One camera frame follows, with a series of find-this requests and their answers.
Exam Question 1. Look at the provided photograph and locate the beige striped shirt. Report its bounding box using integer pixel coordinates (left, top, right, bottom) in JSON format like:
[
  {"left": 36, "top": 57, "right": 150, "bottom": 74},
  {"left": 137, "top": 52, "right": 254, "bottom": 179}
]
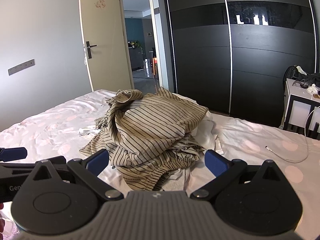
[{"left": 80, "top": 87, "right": 208, "bottom": 191}]

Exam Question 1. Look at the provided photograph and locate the person's left hand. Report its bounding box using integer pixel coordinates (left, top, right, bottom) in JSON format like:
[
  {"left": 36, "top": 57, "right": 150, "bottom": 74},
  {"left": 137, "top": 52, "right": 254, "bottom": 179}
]
[{"left": 0, "top": 203, "right": 5, "bottom": 239}]

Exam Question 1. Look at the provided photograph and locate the pink dotted bed sheet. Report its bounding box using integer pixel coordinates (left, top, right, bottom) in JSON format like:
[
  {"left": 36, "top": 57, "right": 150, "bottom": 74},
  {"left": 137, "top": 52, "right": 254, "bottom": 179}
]
[{"left": 1, "top": 90, "right": 319, "bottom": 239}]

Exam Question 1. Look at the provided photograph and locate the white garment under pile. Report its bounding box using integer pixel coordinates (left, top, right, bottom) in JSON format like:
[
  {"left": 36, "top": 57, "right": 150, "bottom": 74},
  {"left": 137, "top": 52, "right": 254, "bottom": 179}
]
[{"left": 161, "top": 112, "right": 229, "bottom": 194}]

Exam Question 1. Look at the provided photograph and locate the white bedside cabinet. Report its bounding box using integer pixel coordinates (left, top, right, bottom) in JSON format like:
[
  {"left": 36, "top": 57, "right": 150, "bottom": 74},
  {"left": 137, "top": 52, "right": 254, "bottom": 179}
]
[{"left": 281, "top": 79, "right": 319, "bottom": 140}]

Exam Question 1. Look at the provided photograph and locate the black bag on cabinet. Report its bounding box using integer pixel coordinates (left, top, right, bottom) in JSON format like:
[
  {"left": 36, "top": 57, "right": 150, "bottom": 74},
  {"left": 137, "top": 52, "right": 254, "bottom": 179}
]
[{"left": 283, "top": 65, "right": 320, "bottom": 89}]

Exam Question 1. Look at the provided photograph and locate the cream bedroom door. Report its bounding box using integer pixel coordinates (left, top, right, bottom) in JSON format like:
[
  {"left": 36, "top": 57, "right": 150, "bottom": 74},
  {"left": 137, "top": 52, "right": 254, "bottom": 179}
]
[{"left": 79, "top": 0, "right": 133, "bottom": 91}]

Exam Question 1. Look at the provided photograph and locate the black sliding wardrobe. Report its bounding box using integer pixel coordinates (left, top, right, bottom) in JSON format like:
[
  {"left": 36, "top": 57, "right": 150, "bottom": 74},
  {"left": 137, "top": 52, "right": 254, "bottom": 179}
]
[{"left": 166, "top": 0, "right": 319, "bottom": 127}]

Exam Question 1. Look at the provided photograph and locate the dark sideboard in hallway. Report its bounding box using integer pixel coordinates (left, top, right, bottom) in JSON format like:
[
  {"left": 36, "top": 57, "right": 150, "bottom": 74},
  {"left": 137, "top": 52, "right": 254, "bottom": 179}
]
[{"left": 129, "top": 47, "right": 144, "bottom": 71}]

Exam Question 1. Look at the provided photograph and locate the white charging cable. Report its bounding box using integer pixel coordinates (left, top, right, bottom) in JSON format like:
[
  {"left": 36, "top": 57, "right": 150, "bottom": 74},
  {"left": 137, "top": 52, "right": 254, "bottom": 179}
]
[{"left": 265, "top": 105, "right": 320, "bottom": 164}]

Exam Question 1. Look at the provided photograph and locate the grey wall switch plate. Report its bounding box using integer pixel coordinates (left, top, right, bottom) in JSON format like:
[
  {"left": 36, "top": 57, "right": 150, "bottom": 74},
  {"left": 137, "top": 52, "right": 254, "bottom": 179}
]
[{"left": 8, "top": 59, "right": 35, "bottom": 76}]

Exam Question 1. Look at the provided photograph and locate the black door handle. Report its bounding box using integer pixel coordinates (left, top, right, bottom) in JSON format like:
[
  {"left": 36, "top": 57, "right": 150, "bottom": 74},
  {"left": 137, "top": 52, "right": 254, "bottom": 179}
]
[{"left": 86, "top": 41, "right": 97, "bottom": 59}]

